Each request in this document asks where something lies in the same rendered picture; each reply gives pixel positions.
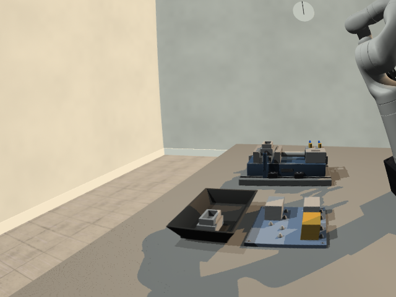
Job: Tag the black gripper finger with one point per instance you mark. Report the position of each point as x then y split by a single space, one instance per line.
393 74

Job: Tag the yellow-orange block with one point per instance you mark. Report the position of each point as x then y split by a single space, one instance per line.
311 226

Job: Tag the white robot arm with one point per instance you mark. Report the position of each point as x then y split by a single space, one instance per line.
377 56

